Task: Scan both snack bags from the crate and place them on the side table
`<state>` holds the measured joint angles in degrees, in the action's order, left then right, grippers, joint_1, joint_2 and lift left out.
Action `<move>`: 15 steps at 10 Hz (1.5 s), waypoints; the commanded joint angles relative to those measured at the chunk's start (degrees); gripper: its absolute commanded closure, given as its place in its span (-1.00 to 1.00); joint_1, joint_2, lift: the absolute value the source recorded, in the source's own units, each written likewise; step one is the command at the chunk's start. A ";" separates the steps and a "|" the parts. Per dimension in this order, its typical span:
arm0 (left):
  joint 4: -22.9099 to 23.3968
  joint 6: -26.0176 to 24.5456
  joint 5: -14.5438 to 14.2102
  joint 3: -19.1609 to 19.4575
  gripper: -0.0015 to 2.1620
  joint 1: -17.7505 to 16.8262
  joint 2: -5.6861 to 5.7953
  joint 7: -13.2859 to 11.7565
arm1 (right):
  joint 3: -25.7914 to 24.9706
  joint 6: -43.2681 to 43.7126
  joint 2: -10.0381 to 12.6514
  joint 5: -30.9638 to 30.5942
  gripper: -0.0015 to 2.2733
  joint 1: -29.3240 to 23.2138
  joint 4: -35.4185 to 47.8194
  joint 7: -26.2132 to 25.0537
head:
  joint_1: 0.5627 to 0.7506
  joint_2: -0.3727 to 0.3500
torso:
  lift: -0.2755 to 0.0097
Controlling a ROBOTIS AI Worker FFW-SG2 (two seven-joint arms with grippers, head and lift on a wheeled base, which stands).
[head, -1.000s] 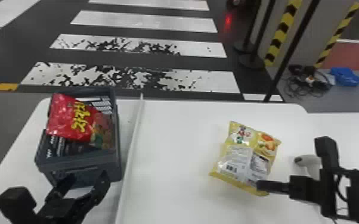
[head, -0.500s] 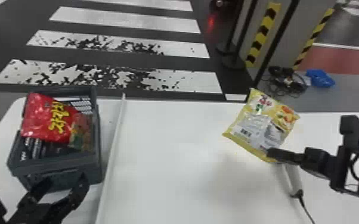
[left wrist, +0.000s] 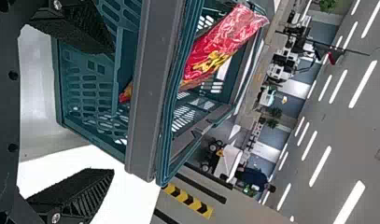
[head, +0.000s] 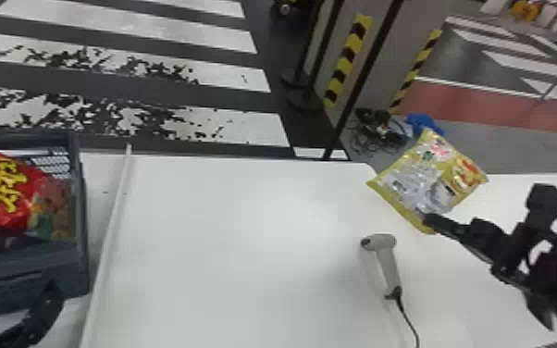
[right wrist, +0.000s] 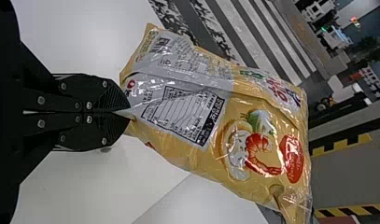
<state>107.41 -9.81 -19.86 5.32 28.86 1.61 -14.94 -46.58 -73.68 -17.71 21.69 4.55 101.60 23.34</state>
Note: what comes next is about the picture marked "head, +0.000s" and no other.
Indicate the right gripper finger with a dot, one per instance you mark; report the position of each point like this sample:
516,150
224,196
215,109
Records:
448,227

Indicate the blue cloth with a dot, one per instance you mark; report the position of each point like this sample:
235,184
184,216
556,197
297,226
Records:
424,124

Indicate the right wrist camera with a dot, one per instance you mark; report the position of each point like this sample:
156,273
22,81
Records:
544,201

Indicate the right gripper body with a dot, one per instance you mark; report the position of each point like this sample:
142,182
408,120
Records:
498,248

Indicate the yellow snack packet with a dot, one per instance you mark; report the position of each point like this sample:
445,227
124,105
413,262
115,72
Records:
424,180

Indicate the blue basket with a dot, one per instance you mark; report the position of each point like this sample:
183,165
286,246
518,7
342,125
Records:
26,265

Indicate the yellow black striped post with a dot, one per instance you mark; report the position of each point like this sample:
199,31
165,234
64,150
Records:
347,58
414,68

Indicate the hand scanner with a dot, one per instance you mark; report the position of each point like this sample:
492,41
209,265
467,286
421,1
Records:
386,260

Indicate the red snack packet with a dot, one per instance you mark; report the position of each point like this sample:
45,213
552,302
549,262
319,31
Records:
4,192

